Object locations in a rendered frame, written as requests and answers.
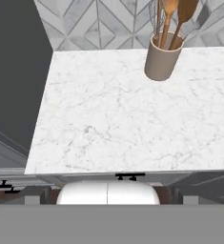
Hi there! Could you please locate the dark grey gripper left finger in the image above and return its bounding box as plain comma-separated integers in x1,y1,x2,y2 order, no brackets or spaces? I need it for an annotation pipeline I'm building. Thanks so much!
24,187,52,206

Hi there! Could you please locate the white rounded object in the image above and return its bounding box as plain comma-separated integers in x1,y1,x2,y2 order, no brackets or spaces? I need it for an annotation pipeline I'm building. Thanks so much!
55,180,161,206

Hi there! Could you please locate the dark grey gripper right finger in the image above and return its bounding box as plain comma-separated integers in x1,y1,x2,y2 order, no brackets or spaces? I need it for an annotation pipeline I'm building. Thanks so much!
172,187,200,206

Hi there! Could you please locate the metal wire whisk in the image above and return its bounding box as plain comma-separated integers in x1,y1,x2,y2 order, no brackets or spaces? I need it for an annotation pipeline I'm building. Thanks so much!
148,0,166,43

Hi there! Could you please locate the black drawer handle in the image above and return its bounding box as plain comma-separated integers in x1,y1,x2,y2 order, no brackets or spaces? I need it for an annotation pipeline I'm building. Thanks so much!
0,179,21,194
114,173,147,182

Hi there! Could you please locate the grey drawer front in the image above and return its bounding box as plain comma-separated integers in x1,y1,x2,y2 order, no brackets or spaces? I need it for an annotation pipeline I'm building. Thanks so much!
36,171,193,188
0,167,51,189

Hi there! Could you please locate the wooden spatula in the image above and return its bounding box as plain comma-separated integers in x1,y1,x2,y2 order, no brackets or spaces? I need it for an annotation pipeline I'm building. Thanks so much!
169,0,200,51

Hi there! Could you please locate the beige utensil pot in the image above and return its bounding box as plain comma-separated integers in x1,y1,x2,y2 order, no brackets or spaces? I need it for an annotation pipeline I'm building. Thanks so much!
144,30,185,82

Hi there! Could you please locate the wooden spoon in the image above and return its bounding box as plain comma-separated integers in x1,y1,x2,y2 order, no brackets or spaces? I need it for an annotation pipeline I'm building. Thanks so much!
160,0,180,50

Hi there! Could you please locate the dark grey tall cabinet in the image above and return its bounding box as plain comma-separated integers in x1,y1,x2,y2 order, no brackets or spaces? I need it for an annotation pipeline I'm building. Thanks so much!
0,0,54,156

